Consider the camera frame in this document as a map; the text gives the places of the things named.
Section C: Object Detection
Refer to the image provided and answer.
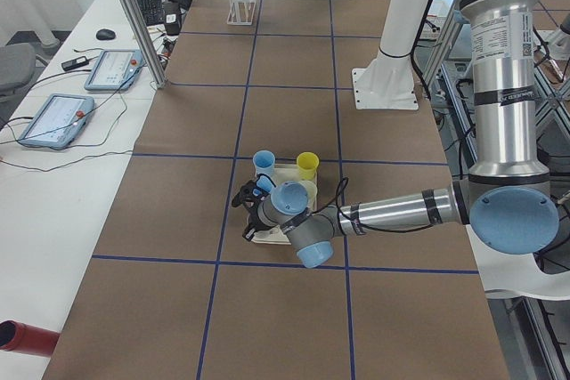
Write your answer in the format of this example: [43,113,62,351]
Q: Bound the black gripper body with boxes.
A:
[243,193,270,230]

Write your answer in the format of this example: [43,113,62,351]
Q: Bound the light blue plastic cup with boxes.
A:
[252,150,275,177]

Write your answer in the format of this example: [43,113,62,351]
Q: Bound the grey plastic cup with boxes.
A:
[256,175,276,195]

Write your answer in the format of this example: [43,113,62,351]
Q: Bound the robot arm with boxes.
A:
[232,0,559,268]

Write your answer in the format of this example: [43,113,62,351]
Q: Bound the pale green plastic cup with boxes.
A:
[300,180,318,206]

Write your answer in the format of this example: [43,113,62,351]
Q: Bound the yellow plastic cup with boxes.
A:
[296,151,320,181]

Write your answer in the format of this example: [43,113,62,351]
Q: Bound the cream rabbit serving tray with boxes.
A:
[250,164,317,245]

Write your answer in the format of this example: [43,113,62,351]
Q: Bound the black keyboard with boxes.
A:
[136,0,164,26]

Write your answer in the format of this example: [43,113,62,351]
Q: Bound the far teach pendant tablet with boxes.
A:
[84,50,145,92]

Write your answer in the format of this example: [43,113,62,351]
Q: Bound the teach pendant tablet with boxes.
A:
[84,50,145,92]
[18,93,95,150]

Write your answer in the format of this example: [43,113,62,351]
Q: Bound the black computer mouse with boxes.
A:
[95,28,116,41]

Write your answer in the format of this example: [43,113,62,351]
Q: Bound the near teach pendant tablet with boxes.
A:
[18,93,95,150]

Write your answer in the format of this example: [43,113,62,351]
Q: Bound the red cylinder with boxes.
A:
[1,320,60,357]

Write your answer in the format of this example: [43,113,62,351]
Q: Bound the white wire cup rack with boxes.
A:
[226,0,257,26]

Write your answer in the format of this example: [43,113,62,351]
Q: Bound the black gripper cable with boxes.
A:
[306,177,436,234]

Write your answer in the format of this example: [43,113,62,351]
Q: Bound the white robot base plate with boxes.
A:
[352,66,419,110]

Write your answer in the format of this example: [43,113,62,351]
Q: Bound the aluminium frame post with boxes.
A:
[119,0,167,89]

